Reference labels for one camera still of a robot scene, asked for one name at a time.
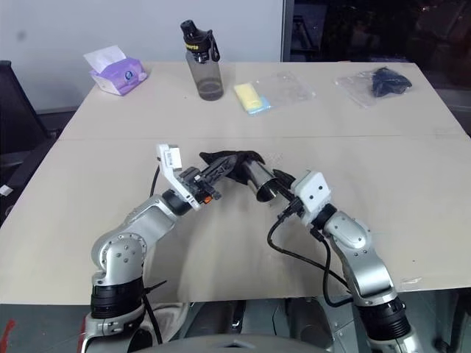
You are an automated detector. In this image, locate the black folded fabric pouch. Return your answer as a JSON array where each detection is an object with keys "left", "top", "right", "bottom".
[{"left": 370, "top": 66, "right": 414, "bottom": 99}]

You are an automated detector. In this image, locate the grey water bottle black lid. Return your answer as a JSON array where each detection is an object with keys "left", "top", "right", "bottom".
[{"left": 179, "top": 19, "right": 226, "bottom": 101}]

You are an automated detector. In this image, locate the white cloth under table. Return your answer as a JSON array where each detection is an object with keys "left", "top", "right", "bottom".
[{"left": 146, "top": 300, "right": 189, "bottom": 343}]

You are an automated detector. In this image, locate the purple tissue pack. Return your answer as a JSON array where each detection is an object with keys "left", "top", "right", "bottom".
[{"left": 82, "top": 44, "right": 149, "bottom": 98}]

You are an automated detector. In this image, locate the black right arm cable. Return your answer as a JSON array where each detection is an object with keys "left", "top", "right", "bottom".
[{"left": 266, "top": 215, "right": 355, "bottom": 308}]

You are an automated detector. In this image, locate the metal cup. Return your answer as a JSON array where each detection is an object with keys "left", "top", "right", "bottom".
[{"left": 244, "top": 157, "right": 285, "bottom": 204}]

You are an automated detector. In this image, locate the grey metal window post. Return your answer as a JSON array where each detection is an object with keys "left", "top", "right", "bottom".
[{"left": 280, "top": 0, "right": 296, "bottom": 63}]

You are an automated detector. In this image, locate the clear plastic bag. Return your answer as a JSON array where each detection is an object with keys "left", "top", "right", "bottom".
[
  {"left": 334, "top": 69, "right": 392, "bottom": 110},
  {"left": 252, "top": 70, "right": 318, "bottom": 110}
]

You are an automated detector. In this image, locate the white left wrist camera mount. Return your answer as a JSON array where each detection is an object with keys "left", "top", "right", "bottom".
[{"left": 155, "top": 143, "right": 204, "bottom": 212}]

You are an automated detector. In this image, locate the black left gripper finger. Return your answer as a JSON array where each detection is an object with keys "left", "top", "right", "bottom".
[
  {"left": 200, "top": 153, "right": 238, "bottom": 177},
  {"left": 205, "top": 161, "right": 238, "bottom": 185}
]

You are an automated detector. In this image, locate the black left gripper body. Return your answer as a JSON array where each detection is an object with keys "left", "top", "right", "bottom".
[{"left": 179, "top": 165, "right": 224, "bottom": 204}]

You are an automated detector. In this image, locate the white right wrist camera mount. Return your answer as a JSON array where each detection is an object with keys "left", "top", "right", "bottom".
[{"left": 289, "top": 169, "right": 334, "bottom": 226}]

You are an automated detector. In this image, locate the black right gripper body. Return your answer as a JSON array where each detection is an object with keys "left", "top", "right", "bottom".
[{"left": 277, "top": 183, "right": 307, "bottom": 223}]

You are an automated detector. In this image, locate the yellow sponge cloth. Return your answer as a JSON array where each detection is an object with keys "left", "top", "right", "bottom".
[{"left": 233, "top": 82, "right": 261, "bottom": 112}]

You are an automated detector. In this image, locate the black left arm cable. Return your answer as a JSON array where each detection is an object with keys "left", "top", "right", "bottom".
[{"left": 148, "top": 165, "right": 163, "bottom": 198}]

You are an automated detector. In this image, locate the light blue cloth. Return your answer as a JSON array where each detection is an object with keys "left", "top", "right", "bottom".
[{"left": 247, "top": 96, "right": 272, "bottom": 116}]

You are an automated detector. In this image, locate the black drawstring pouch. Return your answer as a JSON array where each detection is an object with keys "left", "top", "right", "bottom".
[{"left": 198, "top": 149, "right": 267, "bottom": 185}]

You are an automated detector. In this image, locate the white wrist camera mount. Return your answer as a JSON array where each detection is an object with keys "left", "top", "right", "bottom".
[
  {"left": 155, "top": 143, "right": 204, "bottom": 212},
  {"left": 289, "top": 169, "right": 334, "bottom": 226}
]

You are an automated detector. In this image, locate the black chair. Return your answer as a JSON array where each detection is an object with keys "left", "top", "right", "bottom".
[{"left": 0, "top": 60, "right": 52, "bottom": 187}]

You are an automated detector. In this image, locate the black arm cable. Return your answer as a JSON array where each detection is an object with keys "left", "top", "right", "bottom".
[
  {"left": 148, "top": 165, "right": 163, "bottom": 198},
  {"left": 266, "top": 215, "right": 355, "bottom": 308}
]

